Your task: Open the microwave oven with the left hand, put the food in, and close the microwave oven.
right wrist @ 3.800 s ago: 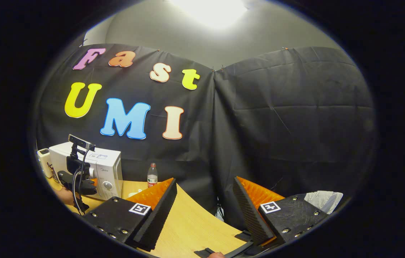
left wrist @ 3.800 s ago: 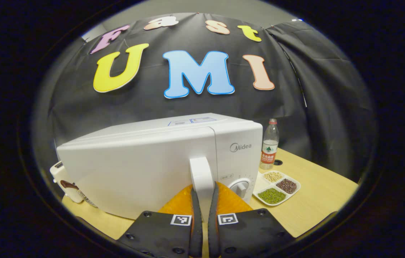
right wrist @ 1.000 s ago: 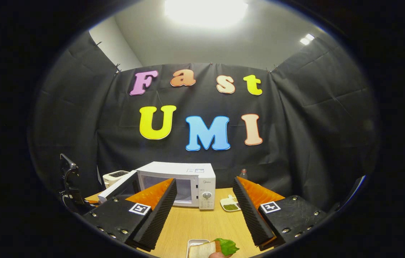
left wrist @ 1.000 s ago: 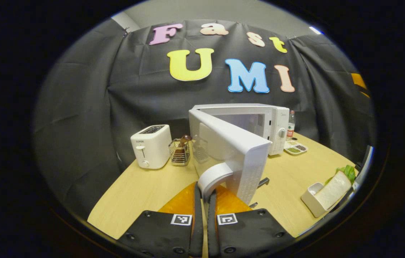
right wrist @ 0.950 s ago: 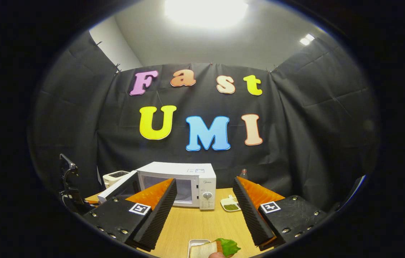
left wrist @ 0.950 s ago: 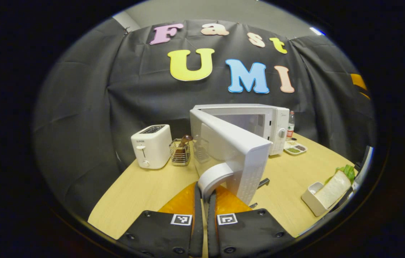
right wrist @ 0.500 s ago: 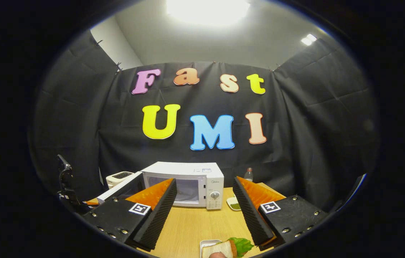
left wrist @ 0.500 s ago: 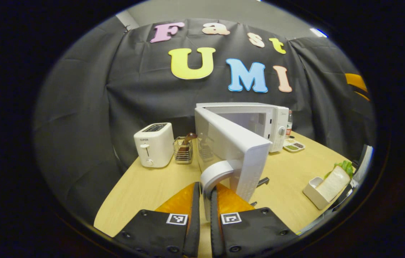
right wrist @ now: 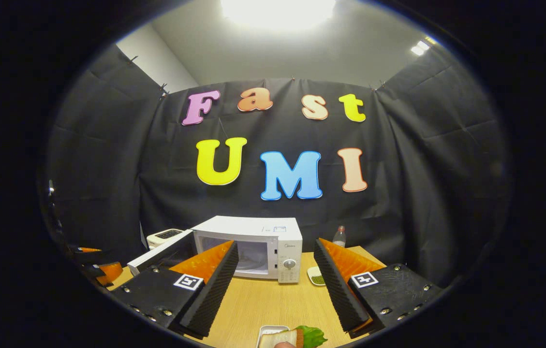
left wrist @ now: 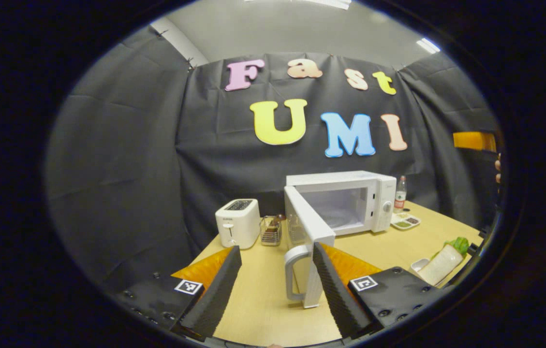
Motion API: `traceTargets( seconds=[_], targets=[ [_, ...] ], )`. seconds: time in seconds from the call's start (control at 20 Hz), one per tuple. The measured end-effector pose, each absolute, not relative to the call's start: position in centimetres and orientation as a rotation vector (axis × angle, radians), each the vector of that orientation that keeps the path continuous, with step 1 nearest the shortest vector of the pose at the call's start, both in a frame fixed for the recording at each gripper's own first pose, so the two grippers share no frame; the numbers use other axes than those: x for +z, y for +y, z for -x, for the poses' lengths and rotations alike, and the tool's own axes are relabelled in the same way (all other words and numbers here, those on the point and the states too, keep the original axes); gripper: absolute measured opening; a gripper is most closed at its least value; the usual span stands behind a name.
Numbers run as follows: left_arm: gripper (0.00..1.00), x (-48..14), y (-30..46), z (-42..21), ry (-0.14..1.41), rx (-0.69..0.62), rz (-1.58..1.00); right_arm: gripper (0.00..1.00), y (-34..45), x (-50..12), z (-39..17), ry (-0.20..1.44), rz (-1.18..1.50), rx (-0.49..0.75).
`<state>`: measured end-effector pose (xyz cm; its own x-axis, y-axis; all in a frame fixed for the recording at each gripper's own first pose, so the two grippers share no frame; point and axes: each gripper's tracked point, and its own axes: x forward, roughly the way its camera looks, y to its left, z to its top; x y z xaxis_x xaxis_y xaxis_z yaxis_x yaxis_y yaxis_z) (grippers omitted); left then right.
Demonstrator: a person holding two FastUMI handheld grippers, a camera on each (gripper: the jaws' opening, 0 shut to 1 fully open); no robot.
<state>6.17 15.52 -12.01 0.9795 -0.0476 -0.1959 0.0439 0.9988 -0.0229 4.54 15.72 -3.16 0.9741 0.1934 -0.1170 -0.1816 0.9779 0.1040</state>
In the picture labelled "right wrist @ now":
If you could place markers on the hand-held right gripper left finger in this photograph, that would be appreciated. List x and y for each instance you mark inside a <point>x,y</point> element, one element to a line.
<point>214,290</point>

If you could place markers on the black backdrop cloth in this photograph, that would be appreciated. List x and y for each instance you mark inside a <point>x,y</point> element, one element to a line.
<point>398,193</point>

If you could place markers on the clear plastic water bottle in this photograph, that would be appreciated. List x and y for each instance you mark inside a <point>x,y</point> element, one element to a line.
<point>339,238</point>

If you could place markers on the large ceiling light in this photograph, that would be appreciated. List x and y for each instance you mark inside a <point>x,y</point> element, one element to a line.
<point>277,12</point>

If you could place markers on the lettuce sandwich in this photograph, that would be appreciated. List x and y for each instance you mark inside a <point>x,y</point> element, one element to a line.
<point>280,338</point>

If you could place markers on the white microwave oven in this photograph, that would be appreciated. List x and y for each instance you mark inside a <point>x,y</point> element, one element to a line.
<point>272,232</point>

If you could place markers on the small ceiling light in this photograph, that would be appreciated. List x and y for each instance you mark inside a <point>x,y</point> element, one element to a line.
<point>420,47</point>

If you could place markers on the small white plate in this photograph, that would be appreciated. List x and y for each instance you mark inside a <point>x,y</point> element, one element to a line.
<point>265,331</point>

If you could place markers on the white divided bean tray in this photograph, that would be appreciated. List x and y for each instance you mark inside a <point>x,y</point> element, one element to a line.
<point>316,278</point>

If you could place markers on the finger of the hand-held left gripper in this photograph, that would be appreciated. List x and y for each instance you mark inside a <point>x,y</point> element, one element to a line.
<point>89,250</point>
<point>109,271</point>

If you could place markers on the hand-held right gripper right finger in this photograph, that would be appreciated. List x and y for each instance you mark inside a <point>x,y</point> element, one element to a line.
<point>338,290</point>

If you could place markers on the white toaster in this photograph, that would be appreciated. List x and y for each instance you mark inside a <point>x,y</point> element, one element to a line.
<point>161,238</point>

